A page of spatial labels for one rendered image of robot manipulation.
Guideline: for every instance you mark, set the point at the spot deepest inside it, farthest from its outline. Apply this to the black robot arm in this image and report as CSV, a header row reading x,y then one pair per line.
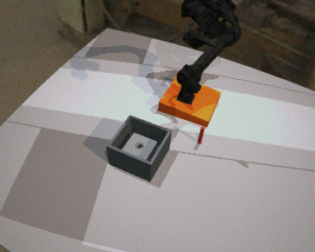
x,y
226,35

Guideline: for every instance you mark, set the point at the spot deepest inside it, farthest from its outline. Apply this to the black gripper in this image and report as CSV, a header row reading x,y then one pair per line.
x,y
205,19

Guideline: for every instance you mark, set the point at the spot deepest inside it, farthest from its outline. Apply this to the dark red peg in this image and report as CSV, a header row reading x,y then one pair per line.
x,y
201,134

